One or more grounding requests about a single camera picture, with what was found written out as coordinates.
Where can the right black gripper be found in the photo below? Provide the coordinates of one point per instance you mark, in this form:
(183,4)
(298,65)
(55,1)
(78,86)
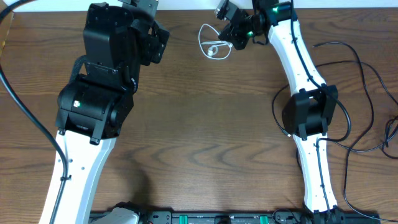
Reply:
(234,36)

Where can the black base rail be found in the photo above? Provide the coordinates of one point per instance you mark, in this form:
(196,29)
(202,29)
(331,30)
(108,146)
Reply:
(127,212)

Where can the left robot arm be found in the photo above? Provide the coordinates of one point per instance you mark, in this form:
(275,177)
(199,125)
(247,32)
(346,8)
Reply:
(97,99)

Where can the brown cardboard panel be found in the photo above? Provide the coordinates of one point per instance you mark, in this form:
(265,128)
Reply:
(5,28)

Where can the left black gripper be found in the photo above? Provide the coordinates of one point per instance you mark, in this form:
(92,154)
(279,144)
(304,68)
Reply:
(157,43)

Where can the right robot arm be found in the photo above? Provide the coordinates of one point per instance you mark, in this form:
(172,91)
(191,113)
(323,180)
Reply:
(308,113)

